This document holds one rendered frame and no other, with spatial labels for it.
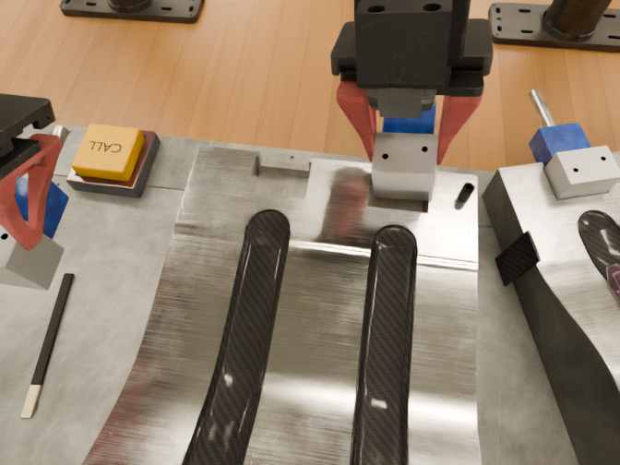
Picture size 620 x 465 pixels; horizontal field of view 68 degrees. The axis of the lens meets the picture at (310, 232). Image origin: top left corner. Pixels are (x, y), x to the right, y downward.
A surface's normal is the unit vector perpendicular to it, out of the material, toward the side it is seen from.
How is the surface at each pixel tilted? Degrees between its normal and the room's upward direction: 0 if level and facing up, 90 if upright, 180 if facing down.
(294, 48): 0
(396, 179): 99
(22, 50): 0
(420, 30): 70
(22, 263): 91
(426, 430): 19
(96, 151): 0
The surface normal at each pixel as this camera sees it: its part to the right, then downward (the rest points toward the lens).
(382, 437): 0.01, -0.75
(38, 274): 0.99, 0.13
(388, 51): -0.22, 0.68
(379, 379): 0.01, -0.43
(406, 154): -0.18, -0.31
